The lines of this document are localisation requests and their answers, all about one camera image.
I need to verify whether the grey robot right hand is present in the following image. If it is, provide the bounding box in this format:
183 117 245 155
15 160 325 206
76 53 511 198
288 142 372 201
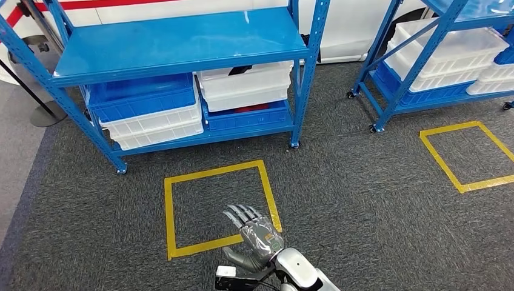
222 204 285 274

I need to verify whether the blue metal shelf rack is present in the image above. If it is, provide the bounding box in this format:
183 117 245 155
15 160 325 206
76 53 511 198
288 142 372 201
0 0 332 175
346 0 514 135

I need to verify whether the red item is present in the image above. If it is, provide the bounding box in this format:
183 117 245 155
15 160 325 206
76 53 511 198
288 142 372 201
234 103 270 114

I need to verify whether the white car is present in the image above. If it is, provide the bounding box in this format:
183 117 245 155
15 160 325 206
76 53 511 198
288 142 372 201
0 0 436 87

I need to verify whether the grey round stanchion base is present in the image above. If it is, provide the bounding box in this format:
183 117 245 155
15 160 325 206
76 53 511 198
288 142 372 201
29 100 68 129

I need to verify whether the thin black slanted pole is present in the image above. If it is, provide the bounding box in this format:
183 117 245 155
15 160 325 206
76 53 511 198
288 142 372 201
0 59 55 117

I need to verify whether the red barrier belt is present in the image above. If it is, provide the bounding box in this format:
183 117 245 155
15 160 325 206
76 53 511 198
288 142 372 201
0 0 178 29

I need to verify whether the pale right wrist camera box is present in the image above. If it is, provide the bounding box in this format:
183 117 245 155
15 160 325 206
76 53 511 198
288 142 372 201
215 265 237 279

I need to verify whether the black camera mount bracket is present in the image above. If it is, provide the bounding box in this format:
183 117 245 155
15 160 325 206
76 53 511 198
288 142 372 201
214 263 279 291

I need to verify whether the grey barrier stanchion post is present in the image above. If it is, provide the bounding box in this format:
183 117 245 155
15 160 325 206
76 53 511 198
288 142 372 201
18 0 64 55

